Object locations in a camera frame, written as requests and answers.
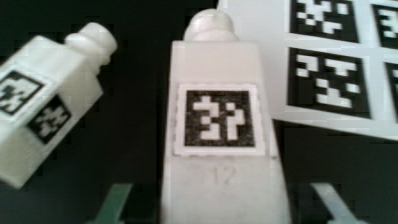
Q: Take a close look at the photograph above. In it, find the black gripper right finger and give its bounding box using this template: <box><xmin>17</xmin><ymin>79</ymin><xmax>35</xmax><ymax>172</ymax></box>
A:
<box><xmin>285</xmin><ymin>182</ymin><xmax>371</xmax><ymax>224</ymax></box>

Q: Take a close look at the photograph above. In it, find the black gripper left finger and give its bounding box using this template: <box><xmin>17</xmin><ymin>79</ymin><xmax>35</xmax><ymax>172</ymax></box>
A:
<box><xmin>85</xmin><ymin>182</ymin><xmax>165</xmax><ymax>224</ymax></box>

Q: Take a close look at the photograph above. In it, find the white table leg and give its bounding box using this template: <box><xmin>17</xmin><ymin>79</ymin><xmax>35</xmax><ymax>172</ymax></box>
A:
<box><xmin>0</xmin><ymin>23</ymin><xmax>117</xmax><ymax>188</ymax></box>
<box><xmin>159</xmin><ymin>9</ymin><xmax>291</xmax><ymax>224</ymax></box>

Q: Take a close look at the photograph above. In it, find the white marker base plate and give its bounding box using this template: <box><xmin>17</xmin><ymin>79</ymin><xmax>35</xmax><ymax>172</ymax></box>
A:
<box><xmin>216</xmin><ymin>0</ymin><xmax>398</xmax><ymax>141</ymax></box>

